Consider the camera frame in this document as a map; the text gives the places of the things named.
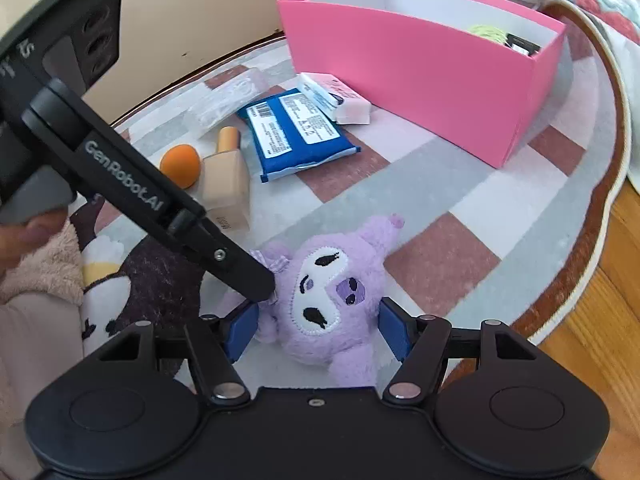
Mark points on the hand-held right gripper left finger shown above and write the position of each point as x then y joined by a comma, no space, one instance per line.
243,332

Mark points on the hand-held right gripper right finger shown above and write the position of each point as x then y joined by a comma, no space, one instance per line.
394,327

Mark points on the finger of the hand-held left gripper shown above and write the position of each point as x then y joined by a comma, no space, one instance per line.
240,272

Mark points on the purple plush toy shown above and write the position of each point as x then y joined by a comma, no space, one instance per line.
325,305

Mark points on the blue packet with white label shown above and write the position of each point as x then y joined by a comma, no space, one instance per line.
295,132

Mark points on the white pink tissue packet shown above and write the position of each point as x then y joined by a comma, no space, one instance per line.
335,97

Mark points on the pink cardboard box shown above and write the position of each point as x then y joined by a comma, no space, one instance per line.
425,75

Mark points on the person's left forearm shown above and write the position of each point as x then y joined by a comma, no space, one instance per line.
50,275

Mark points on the person's left hand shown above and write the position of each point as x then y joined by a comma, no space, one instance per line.
22,242

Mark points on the dark cartoon print fabric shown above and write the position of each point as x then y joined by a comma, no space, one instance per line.
150,275

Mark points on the beige foundation bottle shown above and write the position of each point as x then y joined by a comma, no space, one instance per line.
226,180

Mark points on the checkered round rug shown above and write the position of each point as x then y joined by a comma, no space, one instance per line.
450,240

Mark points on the orange makeup sponge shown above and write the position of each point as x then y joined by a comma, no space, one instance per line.
181,162

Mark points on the clear plastic bag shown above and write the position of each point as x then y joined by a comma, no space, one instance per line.
225,97

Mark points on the green yarn ball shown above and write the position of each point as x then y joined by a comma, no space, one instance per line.
487,34

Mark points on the floral quilt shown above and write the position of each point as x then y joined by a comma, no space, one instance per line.
600,5

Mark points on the beige bed frame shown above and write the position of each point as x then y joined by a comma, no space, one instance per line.
200,10

